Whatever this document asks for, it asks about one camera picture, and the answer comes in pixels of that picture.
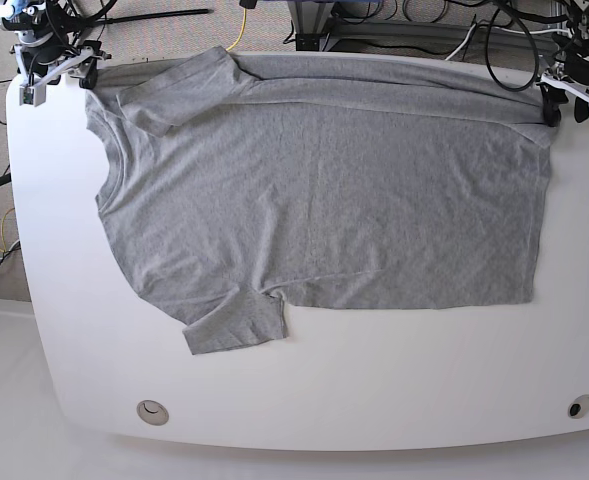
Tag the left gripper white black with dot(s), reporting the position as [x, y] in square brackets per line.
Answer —
[568, 77]

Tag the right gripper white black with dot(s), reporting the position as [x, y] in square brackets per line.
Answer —
[47, 63]

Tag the grey T-shirt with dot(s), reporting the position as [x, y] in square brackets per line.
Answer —
[237, 186]

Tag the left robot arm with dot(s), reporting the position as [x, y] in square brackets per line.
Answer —
[576, 34]

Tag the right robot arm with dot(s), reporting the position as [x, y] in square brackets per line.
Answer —
[52, 34]

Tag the black tripod stand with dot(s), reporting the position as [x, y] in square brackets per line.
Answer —
[124, 20]

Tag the round table grommet hole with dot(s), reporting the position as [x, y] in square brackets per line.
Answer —
[579, 407]

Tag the tan round table grommet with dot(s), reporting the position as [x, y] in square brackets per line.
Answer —
[152, 412]

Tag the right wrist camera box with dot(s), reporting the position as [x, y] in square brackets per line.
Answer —
[32, 95]

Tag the aluminium frame stand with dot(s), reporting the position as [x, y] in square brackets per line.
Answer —
[509, 34]

